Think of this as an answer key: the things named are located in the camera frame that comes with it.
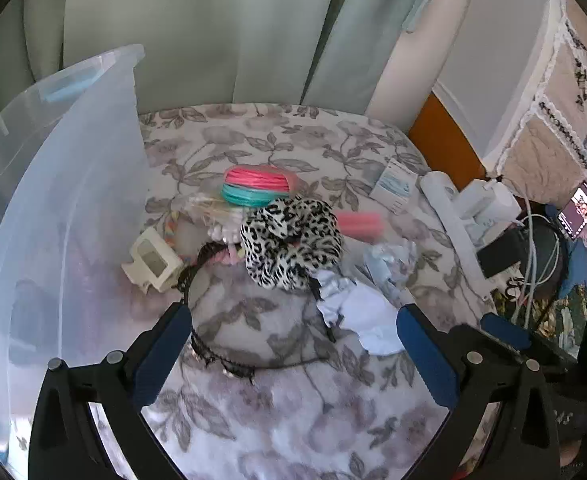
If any white power strip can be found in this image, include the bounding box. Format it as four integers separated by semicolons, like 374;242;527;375
419;171;489;301

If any pale blue wrapper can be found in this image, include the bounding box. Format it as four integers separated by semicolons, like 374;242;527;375
361;239;419;293

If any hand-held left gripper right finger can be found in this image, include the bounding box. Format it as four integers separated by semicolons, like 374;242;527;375
396;302;561;480

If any cream hair claw clip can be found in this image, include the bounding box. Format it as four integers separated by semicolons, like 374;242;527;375
122;226;184;295

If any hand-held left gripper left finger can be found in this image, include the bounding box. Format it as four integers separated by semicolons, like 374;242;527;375
28;301;194;480

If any bundle of white cables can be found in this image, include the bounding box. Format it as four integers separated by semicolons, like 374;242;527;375
511;195;569;331

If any white paper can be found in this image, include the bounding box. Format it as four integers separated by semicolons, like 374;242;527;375
313;267;407;356

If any clear plastic storage container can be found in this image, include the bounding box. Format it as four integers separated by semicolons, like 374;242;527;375
0;44;149;461

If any face mask packet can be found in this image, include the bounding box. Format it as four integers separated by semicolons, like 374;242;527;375
369;157;419;216

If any smartphone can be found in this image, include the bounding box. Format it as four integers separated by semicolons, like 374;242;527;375
557;180;587;241

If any bag of cotton swabs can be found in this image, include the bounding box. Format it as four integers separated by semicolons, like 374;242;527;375
183;192;246;246

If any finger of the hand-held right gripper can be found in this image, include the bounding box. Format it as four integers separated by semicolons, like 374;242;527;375
479;312;579;367

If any pale green curtain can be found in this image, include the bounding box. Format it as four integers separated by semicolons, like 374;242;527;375
0;0;449;126

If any leopard print scrunchie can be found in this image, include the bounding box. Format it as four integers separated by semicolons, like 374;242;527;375
239;196;345;292

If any pink and teal hair-tie pack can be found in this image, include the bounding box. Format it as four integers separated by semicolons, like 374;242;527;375
220;164;299;208

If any pink bar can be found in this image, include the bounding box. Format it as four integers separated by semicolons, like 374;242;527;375
334;211;387;241

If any white charger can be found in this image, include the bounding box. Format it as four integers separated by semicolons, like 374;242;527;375
456;177;521;231

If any dark floral cloth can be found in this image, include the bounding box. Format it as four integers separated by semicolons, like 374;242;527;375
493;280;587;356

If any black lace headband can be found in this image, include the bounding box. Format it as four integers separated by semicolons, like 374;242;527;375
173;241;339;386

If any black power adapter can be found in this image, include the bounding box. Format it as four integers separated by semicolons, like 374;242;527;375
476;232;524;281

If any pastel rainbow rope ring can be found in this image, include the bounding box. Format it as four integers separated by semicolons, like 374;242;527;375
163;210;244;267

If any beige lace-trimmed quilt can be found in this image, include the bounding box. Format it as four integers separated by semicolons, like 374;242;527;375
493;0;587;211

